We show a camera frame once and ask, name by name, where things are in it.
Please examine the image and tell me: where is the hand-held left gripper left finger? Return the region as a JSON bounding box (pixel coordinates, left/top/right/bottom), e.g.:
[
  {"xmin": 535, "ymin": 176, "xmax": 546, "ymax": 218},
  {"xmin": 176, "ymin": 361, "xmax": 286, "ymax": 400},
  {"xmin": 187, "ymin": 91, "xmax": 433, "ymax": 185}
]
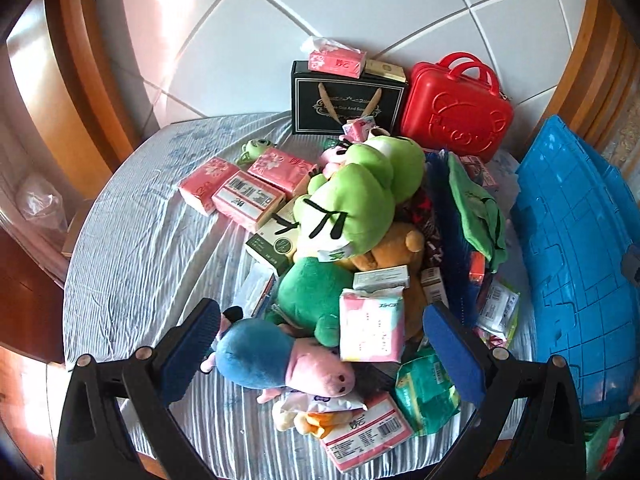
[{"xmin": 55, "ymin": 297, "xmax": 223, "ymax": 480}]

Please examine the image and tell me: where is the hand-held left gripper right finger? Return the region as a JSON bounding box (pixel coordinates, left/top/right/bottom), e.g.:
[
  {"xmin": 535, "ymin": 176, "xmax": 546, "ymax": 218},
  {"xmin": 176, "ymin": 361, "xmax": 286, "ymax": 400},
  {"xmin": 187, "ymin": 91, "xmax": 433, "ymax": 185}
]
[{"xmin": 422, "ymin": 301, "xmax": 586, "ymax": 480}]

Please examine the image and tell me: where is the blue pink pig plush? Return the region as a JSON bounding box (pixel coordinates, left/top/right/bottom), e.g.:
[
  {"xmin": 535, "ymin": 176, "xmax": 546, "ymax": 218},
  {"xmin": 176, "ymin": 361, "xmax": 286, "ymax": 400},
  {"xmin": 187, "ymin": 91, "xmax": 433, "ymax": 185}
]
[{"xmin": 202, "ymin": 307, "xmax": 357, "ymax": 406}]

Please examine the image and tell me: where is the blue plastic crate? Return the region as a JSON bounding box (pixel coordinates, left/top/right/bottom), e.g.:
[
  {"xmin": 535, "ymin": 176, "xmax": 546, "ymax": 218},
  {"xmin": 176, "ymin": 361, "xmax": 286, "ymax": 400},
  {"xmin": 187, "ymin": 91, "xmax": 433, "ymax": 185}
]
[{"xmin": 510, "ymin": 115, "xmax": 640, "ymax": 421}]

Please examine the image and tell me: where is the green packet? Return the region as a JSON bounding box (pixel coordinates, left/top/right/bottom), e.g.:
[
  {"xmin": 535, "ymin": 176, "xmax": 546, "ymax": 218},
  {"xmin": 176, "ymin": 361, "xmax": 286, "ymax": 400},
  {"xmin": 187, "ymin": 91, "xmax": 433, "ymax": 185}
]
[{"xmin": 395, "ymin": 347, "xmax": 462, "ymax": 437}]

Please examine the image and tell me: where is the clear snack packet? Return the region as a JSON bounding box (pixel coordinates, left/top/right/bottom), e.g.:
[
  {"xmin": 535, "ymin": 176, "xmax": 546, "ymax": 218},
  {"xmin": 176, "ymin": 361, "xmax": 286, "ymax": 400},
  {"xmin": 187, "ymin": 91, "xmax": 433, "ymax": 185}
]
[{"xmin": 475, "ymin": 277, "xmax": 521, "ymax": 351}]

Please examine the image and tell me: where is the small white upright box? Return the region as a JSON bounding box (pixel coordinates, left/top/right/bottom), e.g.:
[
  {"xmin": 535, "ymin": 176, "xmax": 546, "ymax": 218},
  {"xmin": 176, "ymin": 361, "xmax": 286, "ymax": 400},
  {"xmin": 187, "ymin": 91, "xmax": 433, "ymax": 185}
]
[{"xmin": 420, "ymin": 267, "xmax": 448, "ymax": 311}]

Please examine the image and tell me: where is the pink white pad packet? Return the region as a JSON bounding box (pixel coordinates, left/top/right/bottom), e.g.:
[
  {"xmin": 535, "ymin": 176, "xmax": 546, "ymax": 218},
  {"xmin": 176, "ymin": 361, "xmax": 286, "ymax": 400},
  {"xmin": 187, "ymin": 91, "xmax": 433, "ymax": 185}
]
[{"xmin": 339, "ymin": 287, "xmax": 406, "ymax": 363}]

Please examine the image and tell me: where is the clear plastic packet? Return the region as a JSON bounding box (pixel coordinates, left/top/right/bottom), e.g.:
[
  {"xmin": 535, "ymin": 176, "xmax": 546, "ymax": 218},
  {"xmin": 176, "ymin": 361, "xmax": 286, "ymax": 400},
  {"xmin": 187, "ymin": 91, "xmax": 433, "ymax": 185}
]
[{"xmin": 235, "ymin": 265, "xmax": 278, "ymax": 318}]

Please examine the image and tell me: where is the small white flat box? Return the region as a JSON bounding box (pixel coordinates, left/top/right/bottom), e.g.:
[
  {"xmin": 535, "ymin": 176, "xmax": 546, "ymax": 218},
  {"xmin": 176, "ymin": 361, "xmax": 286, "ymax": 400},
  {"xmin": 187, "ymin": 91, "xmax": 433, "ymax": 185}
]
[{"xmin": 352, "ymin": 266, "xmax": 412, "ymax": 291}]

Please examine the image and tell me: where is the brown bear plush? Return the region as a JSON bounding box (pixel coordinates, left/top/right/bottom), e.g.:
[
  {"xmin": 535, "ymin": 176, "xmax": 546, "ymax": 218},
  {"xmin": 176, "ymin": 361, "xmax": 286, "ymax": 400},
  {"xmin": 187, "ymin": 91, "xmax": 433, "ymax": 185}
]
[{"xmin": 350, "ymin": 222, "xmax": 428, "ymax": 341}]

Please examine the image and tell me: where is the yellow white soft toy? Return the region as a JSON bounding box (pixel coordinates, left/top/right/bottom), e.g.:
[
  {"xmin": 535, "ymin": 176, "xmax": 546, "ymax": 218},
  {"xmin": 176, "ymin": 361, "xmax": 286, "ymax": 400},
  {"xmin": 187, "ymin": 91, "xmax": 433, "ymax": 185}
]
[{"xmin": 272, "ymin": 390, "xmax": 368, "ymax": 441}]

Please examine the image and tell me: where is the dark red patterned cloth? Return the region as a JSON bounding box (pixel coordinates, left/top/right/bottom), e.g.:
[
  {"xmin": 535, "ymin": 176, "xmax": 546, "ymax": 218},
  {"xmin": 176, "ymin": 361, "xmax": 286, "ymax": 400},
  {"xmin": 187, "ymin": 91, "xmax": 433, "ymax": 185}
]
[{"xmin": 400, "ymin": 190, "xmax": 446, "ymax": 271}]

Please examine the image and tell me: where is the dark green plush toy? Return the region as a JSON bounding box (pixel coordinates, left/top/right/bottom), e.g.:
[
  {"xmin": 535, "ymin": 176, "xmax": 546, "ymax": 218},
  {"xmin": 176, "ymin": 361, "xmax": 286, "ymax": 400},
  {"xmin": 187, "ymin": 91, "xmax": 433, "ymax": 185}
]
[{"xmin": 265, "ymin": 256, "xmax": 358, "ymax": 348}]

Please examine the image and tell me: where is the white green tissue box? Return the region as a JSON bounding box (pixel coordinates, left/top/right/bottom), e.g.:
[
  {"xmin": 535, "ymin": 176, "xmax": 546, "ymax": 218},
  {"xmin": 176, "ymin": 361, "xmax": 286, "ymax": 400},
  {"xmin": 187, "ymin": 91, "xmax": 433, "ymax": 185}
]
[{"xmin": 244, "ymin": 197, "xmax": 301, "ymax": 277}]

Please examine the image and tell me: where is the green cloth bag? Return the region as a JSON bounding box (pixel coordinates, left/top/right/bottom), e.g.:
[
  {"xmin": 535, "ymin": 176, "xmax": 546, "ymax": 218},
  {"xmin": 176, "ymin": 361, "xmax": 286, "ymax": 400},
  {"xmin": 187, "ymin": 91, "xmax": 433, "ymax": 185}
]
[{"xmin": 446, "ymin": 152, "xmax": 508, "ymax": 273}]

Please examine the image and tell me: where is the pink tissue pack white label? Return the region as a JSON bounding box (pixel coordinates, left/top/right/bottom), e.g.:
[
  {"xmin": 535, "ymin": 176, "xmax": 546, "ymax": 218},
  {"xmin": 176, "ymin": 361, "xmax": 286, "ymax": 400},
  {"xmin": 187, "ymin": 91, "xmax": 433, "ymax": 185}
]
[{"xmin": 211, "ymin": 170, "xmax": 287, "ymax": 233}]

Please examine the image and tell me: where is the plain pink tissue pack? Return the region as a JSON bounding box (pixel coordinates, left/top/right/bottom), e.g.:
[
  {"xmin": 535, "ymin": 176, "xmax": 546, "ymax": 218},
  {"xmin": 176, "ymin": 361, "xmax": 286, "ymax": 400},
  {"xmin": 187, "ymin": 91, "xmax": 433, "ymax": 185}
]
[{"xmin": 177, "ymin": 156, "xmax": 238, "ymax": 217}]

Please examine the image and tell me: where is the light green frog plush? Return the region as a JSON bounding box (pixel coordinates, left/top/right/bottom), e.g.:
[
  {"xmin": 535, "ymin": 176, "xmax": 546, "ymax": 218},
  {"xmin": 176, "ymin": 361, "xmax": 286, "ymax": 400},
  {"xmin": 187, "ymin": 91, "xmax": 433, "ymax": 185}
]
[{"xmin": 292, "ymin": 135, "xmax": 427, "ymax": 263}]

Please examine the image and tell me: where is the pink flowered tissue pack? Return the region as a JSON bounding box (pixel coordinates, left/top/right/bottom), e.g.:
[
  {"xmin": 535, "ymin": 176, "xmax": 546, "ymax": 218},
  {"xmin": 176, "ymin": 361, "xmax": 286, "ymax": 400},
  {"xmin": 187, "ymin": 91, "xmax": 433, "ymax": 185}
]
[{"xmin": 247, "ymin": 147, "xmax": 318, "ymax": 198}]

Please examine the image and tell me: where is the small green frog plush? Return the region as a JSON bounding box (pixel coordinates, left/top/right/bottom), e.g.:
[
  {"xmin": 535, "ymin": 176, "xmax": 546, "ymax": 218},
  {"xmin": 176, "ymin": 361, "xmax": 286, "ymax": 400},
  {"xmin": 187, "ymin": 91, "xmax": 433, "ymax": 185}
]
[{"xmin": 236, "ymin": 139, "xmax": 276, "ymax": 168}]

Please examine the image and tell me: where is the clear plastic bag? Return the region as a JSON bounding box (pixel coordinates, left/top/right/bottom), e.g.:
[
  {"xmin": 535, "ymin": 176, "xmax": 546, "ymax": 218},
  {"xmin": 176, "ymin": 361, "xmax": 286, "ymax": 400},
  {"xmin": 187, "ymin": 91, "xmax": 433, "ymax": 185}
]
[{"xmin": 15, "ymin": 172, "xmax": 71, "ymax": 233}]

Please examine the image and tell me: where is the pink plush toy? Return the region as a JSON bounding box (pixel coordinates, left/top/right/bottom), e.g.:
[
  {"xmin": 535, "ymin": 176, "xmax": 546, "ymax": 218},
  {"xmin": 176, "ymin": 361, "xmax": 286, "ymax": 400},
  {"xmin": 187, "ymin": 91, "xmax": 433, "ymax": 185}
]
[{"xmin": 317, "ymin": 140, "xmax": 351, "ymax": 178}]

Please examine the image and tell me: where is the red toy suitcase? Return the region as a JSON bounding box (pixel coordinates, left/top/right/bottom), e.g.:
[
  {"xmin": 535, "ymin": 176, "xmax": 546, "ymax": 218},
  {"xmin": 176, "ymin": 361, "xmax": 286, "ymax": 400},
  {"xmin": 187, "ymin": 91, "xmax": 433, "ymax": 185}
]
[{"xmin": 400, "ymin": 51, "xmax": 516, "ymax": 157}]

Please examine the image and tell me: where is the small pink tissue pack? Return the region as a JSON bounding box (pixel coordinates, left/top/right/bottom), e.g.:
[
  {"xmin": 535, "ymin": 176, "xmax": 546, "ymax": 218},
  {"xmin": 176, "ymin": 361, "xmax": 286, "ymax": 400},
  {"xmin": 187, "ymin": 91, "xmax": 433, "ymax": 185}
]
[{"xmin": 341, "ymin": 115, "xmax": 377, "ymax": 142}]

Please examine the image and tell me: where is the black gift box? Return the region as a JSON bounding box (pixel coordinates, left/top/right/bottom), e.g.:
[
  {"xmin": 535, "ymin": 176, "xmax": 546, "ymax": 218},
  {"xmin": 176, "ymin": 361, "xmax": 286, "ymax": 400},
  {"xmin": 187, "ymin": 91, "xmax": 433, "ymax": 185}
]
[{"xmin": 290, "ymin": 60, "xmax": 410, "ymax": 137}]

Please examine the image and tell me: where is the small gold box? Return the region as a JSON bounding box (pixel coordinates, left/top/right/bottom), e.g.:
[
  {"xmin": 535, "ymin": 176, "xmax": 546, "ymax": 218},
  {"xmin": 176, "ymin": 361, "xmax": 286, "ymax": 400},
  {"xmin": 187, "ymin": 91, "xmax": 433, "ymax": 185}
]
[{"xmin": 364, "ymin": 59, "xmax": 407, "ymax": 84}]

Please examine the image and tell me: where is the wooden chair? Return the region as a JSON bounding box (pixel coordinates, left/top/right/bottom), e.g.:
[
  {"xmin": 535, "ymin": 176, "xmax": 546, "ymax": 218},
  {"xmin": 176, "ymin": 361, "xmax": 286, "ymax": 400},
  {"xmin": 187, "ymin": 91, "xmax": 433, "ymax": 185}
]
[{"xmin": 45, "ymin": 0, "xmax": 146, "ymax": 171}]

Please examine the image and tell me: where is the pink tissue box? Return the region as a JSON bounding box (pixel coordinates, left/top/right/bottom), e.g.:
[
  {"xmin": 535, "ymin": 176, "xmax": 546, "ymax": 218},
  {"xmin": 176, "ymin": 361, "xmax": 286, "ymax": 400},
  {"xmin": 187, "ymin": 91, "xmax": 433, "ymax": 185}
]
[{"xmin": 300, "ymin": 36, "xmax": 368, "ymax": 80}]

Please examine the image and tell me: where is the wooden furniture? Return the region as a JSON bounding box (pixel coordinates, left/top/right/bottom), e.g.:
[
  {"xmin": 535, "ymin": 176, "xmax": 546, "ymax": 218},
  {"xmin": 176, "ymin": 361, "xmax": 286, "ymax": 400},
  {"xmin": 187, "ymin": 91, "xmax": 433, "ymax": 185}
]
[{"xmin": 540, "ymin": 0, "xmax": 640, "ymax": 161}]

